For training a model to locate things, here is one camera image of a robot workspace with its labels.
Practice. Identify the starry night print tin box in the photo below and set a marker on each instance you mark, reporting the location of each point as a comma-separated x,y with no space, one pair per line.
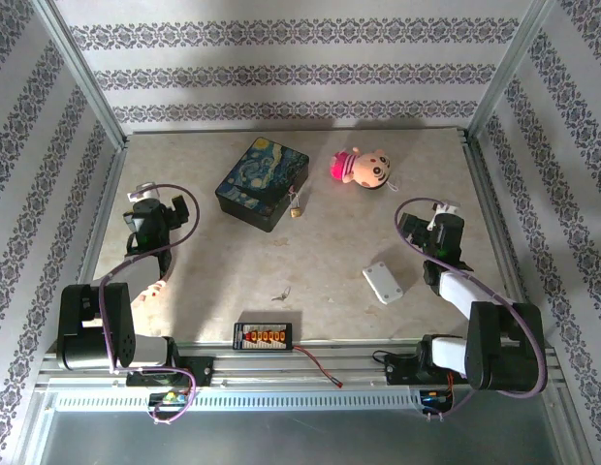
262,181

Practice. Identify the small brass padlock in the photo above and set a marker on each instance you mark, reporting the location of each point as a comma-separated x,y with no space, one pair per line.
295,211

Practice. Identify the small silver key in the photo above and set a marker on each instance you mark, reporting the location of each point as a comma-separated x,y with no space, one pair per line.
282,295

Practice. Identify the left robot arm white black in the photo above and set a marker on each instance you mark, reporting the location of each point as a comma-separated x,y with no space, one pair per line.
121,286

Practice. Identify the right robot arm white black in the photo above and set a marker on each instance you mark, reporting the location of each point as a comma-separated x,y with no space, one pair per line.
494,334

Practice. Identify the white rectangular plastic box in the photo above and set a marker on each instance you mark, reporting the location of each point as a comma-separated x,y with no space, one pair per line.
383,284

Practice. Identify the cartoon boy plush doll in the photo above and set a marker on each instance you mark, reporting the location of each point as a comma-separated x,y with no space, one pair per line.
370,167

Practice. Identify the black board with orange connectors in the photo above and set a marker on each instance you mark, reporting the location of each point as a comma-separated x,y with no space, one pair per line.
262,335

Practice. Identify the small circuit board with leds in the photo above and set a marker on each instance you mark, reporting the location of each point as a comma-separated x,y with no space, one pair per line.
169,398

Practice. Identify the grey metal sheet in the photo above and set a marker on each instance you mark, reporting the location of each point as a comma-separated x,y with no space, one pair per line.
300,438

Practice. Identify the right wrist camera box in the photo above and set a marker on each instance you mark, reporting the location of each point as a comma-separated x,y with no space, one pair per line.
443,210

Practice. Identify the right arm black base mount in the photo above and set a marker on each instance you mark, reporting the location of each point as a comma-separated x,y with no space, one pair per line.
400,368

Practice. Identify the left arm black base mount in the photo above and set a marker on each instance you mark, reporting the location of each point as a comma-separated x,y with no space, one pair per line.
201,370

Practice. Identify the aluminium frame post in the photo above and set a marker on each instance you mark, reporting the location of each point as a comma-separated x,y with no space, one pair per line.
82,72
509,68

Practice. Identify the aluminium mounting rail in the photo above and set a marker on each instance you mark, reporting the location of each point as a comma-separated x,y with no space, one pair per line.
300,373

